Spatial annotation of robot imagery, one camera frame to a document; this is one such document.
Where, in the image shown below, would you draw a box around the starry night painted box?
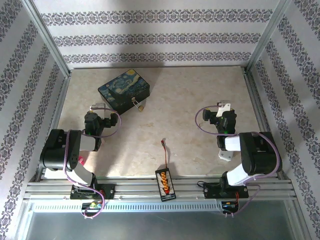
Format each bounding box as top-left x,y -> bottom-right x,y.
97,69 -> 150,113

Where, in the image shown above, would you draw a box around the small brass padlock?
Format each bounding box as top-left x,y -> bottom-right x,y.
131,97 -> 145,113

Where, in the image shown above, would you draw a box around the white printed stand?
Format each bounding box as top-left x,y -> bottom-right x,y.
218,149 -> 235,162

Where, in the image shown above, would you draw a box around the aluminium front rails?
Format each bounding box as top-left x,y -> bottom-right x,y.
23,176 -> 297,201

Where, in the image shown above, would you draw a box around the black parallel charging board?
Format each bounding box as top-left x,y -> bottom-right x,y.
154,168 -> 177,202

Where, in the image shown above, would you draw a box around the grey metal sheet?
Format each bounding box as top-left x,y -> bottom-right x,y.
23,211 -> 301,240

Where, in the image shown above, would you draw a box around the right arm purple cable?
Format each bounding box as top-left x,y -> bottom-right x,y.
195,106 -> 283,218

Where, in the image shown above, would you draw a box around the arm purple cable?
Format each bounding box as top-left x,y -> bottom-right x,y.
63,106 -> 123,220
195,106 -> 283,218

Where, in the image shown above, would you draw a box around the aluminium side rail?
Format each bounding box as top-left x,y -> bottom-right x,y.
242,67 -> 288,180

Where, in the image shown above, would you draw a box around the red black connector cable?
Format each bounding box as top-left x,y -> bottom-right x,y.
161,139 -> 170,171

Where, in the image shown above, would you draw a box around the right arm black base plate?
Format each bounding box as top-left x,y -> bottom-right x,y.
203,181 -> 250,200

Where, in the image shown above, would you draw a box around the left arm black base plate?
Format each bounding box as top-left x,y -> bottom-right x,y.
69,183 -> 116,200

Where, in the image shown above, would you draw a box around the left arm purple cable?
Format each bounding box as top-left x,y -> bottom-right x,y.
63,106 -> 123,220

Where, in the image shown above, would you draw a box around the black wire terminal block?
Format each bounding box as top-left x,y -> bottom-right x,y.
221,200 -> 241,213

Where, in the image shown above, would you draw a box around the colourful wire terminal block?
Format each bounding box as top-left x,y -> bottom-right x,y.
81,201 -> 103,210

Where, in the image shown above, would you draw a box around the aluminium frame post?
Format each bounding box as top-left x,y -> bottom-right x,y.
244,0 -> 293,73
22,0 -> 71,78

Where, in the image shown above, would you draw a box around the white slotted cable duct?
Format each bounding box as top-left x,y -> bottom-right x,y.
32,201 -> 225,213

